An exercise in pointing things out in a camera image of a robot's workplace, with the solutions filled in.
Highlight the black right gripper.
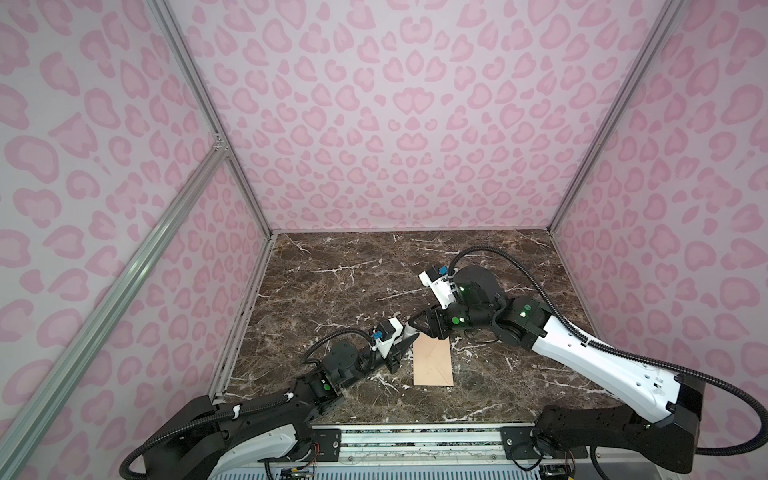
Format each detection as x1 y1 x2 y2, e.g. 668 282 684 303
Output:
405 298 493 340

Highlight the peach paper envelope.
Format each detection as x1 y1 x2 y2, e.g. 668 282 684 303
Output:
413 334 454 387

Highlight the white glue stick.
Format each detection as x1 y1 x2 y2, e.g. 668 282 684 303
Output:
403 324 419 339

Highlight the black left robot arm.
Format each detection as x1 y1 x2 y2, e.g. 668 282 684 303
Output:
119 335 417 479

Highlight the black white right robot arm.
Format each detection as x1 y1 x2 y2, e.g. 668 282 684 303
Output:
419 265 704 474

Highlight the left diagonal aluminium strut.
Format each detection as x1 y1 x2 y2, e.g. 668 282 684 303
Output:
1 145 229 479

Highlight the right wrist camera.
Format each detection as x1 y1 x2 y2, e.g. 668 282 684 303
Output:
418 265 457 310

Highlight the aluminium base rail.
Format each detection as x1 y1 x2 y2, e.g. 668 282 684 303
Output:
161 423 685 480

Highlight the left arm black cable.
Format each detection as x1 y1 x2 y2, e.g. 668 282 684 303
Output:
118 327 376 480

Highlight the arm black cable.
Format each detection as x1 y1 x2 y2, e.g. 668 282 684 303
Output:
446 245 768 457
118 327 376 480

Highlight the left corner aluminium post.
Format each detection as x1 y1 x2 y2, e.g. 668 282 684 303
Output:
147 0 273 239

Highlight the corner aluminium post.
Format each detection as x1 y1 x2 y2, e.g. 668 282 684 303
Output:
147 0 273 239
547 0 690 237

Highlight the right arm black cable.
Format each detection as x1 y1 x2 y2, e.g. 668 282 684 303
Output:
446 245 768 457

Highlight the right corner aluminium post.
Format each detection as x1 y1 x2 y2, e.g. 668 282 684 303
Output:
547 0 690 237

